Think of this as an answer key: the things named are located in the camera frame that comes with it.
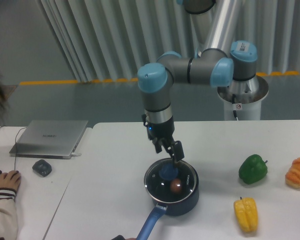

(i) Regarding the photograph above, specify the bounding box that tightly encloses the dark earbuds case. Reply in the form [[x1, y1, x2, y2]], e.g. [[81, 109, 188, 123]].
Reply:
[[32, 159, 52, 177]]

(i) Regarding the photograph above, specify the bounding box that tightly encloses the dark blue saucepan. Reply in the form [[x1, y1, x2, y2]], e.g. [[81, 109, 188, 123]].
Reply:
[[135, 158, 200, 240]]

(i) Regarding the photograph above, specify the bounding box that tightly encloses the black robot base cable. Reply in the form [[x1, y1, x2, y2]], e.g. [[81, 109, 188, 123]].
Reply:
[[231, 93, 240, 121]]

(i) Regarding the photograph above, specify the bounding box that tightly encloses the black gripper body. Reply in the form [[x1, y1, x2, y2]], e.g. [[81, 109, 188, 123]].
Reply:
[[142, 115, 175, 145]]

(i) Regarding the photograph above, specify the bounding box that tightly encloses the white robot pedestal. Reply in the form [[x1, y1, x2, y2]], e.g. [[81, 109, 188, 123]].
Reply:
[[217, 75, 269, 121]]

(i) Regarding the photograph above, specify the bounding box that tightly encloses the striped cream sleeve forearm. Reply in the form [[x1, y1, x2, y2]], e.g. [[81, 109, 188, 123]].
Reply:
[[0, 188, 18, 240]]

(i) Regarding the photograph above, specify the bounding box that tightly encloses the orange croissant bread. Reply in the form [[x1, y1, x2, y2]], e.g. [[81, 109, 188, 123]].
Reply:
[[285, 157, 300, 189]]

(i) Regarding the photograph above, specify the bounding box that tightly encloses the black mouse cable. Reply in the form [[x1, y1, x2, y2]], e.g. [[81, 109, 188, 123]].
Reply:
[[14, 126, 28, 173]]

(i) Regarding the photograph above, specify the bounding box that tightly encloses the silver laptop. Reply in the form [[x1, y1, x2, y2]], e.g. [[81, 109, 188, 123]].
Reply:
[[9, 120, 88, 159]]

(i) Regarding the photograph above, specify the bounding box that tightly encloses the person's hand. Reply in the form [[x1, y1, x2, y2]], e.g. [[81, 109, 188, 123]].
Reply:
[[0, 170, 21, 192]]

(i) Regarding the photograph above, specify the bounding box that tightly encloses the brown egg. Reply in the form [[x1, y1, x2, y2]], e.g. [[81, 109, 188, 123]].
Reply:
[[170, 178, 183, 195]]

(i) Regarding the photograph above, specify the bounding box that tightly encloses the green bell pepper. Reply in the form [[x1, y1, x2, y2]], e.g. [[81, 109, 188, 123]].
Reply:
[[238, 154, 268, 185]]

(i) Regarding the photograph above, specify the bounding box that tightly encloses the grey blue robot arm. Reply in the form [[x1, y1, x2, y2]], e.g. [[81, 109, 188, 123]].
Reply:
[[137, 0, 258, 165]]

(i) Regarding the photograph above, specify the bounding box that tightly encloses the glass pot lid blue knob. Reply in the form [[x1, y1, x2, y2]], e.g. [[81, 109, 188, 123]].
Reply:
[[143, 158, 199, 203]]

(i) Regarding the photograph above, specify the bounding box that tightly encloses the yellow bell pepper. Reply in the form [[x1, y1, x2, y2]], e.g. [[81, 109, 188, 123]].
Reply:
[[233, 197, 259, 233]]

